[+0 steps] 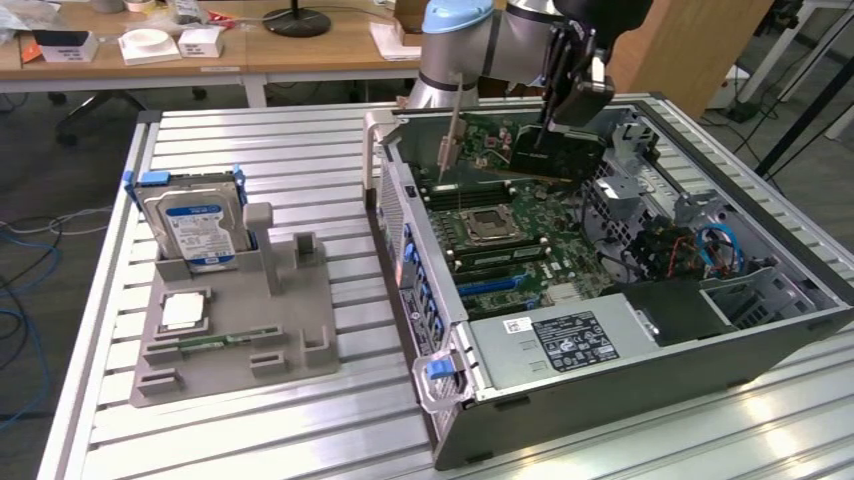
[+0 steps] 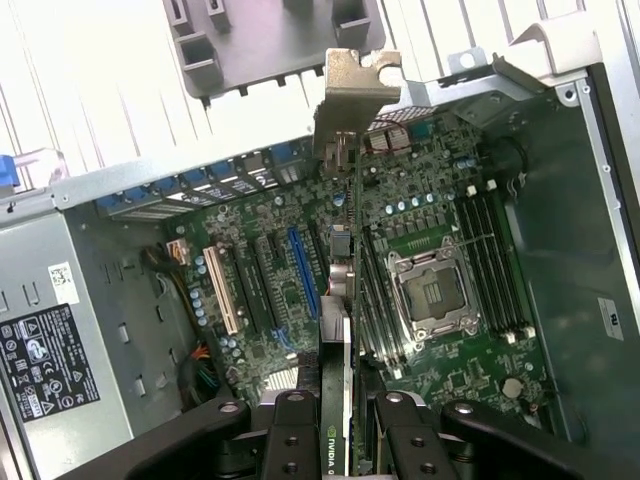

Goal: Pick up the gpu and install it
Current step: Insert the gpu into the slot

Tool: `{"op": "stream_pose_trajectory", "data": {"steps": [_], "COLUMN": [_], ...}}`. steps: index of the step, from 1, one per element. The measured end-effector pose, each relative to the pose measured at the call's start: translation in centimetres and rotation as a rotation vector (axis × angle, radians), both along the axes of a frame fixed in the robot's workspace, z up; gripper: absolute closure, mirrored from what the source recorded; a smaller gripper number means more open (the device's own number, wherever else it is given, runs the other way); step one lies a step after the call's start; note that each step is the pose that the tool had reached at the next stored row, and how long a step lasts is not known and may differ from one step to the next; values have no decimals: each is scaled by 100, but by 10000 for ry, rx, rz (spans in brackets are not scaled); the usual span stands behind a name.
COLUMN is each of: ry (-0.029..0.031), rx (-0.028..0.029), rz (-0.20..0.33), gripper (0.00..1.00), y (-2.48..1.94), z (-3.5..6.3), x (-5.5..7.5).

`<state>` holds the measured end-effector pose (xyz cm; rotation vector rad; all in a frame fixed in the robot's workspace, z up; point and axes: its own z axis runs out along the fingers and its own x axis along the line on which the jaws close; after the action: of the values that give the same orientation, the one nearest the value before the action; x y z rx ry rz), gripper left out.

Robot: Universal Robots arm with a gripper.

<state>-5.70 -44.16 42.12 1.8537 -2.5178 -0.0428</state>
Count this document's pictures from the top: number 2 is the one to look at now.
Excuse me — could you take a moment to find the silver chipset heatsink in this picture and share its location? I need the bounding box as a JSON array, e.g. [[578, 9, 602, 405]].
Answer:
[[260, 367, 304, 401]]

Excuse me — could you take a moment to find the black RAM slot row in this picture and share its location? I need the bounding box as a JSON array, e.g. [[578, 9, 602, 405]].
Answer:
[[360, 224, 406, 369], [455, 195, 537, 345]]

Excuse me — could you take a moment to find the metal CPU socket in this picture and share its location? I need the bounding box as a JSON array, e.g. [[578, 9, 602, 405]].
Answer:
[[382, 239, 484, 344]]

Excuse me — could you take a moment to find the black expansion slot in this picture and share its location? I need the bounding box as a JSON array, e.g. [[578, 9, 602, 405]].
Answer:
[[230, 244, 260, 334], [254, 237, 281, 326]]

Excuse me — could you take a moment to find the white expansion slot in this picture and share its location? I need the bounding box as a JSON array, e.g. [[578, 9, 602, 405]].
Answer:
[[202, 244, 240, 336]]

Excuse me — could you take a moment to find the blue expansion slot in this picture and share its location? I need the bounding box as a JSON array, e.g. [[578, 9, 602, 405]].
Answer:
[[287, 227, 321, 321]]

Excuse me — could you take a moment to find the green motherboard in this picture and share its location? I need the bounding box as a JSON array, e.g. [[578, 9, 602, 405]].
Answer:
[[164, 107, 566, 451]]

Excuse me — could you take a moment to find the open black PC case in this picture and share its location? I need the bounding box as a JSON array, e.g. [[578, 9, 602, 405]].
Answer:
[[0, 22, 640, 480]]

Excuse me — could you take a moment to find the grey power supply unit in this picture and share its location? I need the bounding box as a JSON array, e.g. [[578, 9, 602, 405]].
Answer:
[[0, 209, 136, 480]]

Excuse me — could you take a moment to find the blue case release latch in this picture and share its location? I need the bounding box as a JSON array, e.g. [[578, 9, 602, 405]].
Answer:
[[0, 154, 19, 194]]

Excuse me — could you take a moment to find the grey plastic parts rack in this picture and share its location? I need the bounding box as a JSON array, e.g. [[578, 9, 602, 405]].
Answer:
[[162, 0, 386, 104]]

